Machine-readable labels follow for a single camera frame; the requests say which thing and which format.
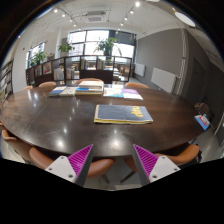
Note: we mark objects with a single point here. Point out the white illustrated book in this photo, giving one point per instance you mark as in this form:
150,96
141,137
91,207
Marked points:
112,92

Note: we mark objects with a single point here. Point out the wall bookshelf unit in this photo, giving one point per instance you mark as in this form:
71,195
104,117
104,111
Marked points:
6,81

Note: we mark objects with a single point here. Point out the dark blue book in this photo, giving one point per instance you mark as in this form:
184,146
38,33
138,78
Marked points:
56,91

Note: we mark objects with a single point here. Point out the dark grey door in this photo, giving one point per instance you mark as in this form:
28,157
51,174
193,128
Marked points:
198,81

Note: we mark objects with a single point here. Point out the cream hardcover book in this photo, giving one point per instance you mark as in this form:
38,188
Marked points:
91,84

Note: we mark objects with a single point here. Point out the large potted plant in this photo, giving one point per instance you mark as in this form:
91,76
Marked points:
107,44

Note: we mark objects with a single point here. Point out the purple and white book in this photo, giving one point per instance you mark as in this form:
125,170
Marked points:
132,94

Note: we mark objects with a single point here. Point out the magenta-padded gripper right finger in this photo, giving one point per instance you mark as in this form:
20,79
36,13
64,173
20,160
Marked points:
161,166

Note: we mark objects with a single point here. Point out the white round ceiling lamp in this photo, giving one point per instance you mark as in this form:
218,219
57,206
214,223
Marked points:
185,19

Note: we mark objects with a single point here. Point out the thin white book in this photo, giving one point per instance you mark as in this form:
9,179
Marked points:
68,91

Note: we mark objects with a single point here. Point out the blue and white book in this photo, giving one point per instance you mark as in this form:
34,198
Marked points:
87,89

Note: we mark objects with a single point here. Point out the ceiling spot lights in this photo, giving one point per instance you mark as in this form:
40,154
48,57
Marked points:
137,4

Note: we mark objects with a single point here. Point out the yellowish thick book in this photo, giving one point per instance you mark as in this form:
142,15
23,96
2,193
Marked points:
87,93

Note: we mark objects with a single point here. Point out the blue box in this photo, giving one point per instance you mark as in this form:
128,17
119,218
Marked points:
202,121

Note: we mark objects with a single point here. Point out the ceiling air conditioner unit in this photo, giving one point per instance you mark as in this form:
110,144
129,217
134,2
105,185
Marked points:
95,16

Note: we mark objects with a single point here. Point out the brown bag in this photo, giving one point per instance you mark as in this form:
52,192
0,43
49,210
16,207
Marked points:
202,108

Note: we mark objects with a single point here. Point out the large white radiator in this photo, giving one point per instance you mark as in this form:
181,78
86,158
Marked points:
163,80

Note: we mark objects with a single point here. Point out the small potted plant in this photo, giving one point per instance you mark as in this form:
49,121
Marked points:
38,57

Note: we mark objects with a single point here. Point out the large window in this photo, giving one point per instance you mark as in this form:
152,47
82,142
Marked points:
96,35

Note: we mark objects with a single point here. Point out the dark open shelf unit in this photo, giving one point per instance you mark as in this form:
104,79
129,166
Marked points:
96,75

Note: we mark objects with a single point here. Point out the grey towel with yellow print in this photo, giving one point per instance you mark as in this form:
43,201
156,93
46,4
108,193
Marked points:
121,113

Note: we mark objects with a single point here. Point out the small white radiator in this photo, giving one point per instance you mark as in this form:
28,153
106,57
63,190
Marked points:
139,69

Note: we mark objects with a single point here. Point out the medium potted plant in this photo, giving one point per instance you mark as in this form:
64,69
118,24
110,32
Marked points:
65,47

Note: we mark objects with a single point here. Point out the side window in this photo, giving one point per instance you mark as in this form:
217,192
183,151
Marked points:
37,48

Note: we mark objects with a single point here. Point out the orange chairs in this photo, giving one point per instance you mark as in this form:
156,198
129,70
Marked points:
100,166

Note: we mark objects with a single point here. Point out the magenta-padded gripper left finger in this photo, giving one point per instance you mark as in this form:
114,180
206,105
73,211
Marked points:
63,166

